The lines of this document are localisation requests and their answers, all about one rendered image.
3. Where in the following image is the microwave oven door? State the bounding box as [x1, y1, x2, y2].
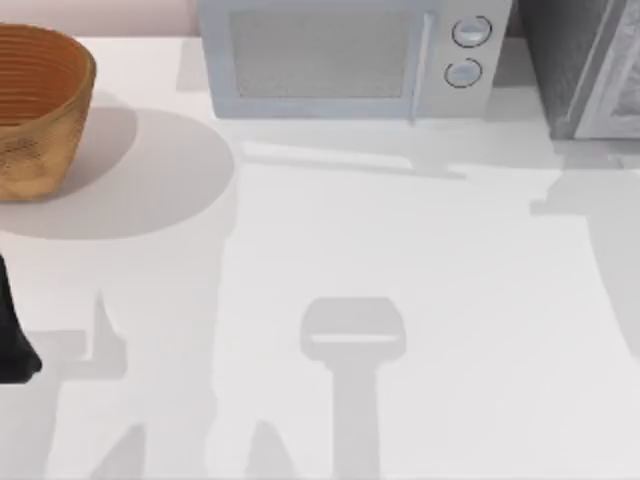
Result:
[194, 0, 435, 121]

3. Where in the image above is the pale microwave oven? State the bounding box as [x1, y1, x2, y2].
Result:
[193, 0, 515, 126]

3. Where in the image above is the round microwave knob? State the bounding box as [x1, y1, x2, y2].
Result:
[450, 14, 494, 49]
[443, 56, 484, 90]

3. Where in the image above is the brown woven basket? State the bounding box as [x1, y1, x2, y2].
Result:
[0, 23, 98, 203]

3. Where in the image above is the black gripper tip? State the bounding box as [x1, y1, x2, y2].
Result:
[0, 254, 43, 386]

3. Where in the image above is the microwave door handle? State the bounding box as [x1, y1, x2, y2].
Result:
[408, 11, 434, 125]

